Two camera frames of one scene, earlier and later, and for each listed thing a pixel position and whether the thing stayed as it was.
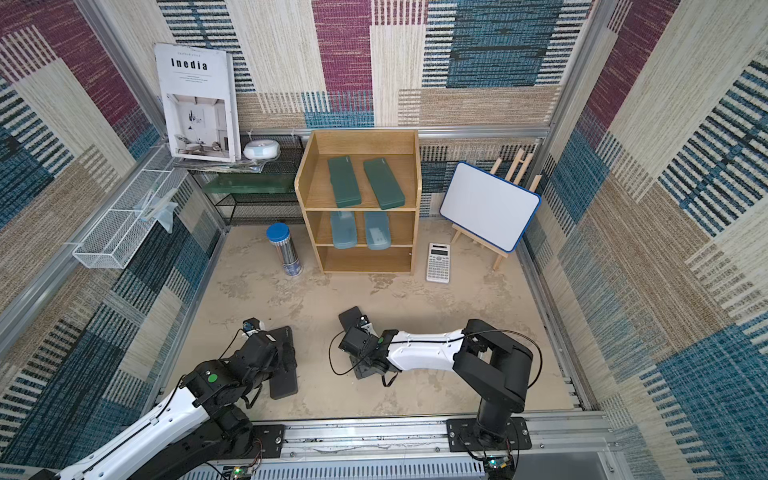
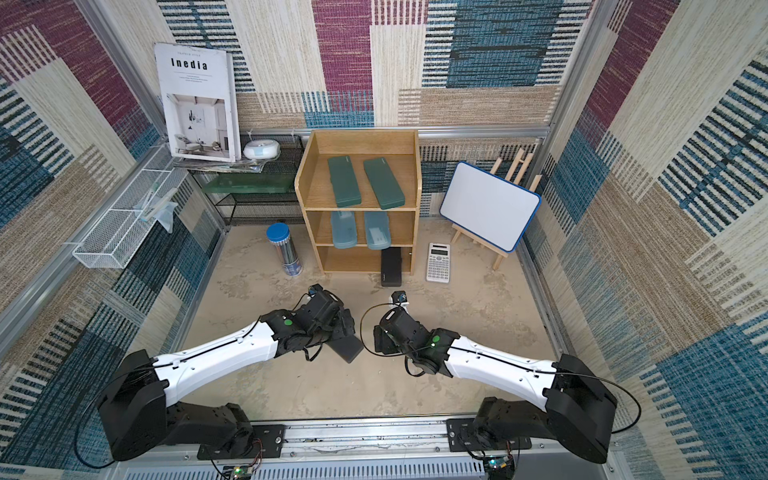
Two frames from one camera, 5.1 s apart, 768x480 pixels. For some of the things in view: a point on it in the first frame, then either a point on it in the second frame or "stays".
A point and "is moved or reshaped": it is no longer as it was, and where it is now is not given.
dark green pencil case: [383, 183] stays
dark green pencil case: [344, 182] stays
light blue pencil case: [344, 229] stays
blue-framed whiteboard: [489, 207] stays
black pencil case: [283, 383] is moved or reshaped
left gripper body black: [261, 376] -> [336, 329]
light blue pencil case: [378, 230] stays
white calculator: [438, 263] stays
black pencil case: [347, 319] -> [391, 266]
